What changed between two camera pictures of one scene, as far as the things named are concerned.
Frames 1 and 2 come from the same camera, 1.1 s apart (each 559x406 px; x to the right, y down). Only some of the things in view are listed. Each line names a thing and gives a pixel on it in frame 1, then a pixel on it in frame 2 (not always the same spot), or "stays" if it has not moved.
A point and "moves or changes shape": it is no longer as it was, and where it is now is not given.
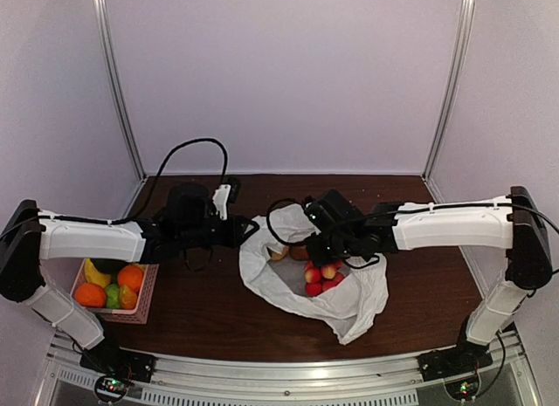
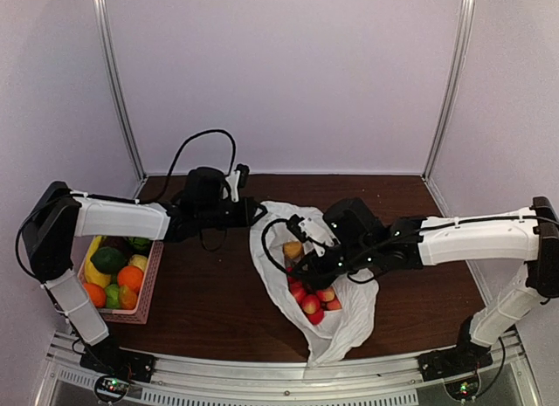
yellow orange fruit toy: x=127 y=298 stays
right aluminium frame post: x=467 y=12 stays
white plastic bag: x=352 y=306 moves or changes shape
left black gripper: x=235 y=237 → x=245 y=218
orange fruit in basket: x=131 y=276 stays
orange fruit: x=91 y=295 stays
